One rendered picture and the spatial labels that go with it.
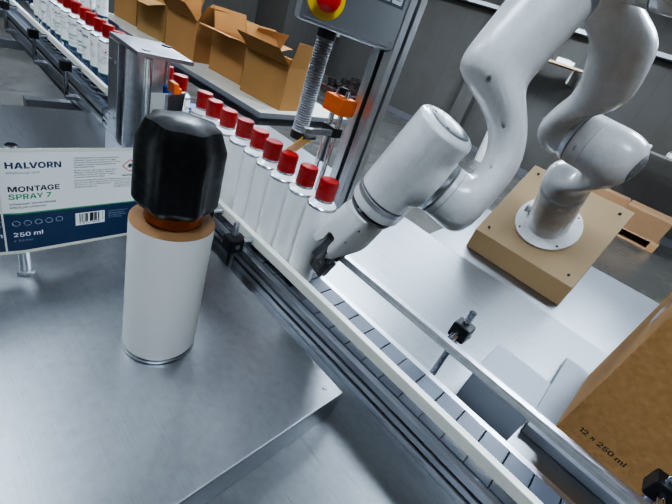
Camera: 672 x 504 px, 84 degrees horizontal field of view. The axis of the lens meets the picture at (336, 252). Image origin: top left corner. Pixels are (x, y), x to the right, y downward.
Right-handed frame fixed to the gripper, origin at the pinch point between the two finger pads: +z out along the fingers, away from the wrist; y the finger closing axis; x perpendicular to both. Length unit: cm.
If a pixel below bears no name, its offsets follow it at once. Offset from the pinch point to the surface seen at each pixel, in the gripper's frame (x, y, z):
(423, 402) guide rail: 26.9, 4.1, -5.9
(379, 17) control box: -25.4, -8.9, -31.8
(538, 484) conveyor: 43.6, -3.0, -8.9
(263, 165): -21.3, 2.1, -2.7
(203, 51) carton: -213, -103, 85
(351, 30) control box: -26.4, -5.8, -28.1
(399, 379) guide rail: 22.8, 4.1, -4.4
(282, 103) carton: -130, -106, 59
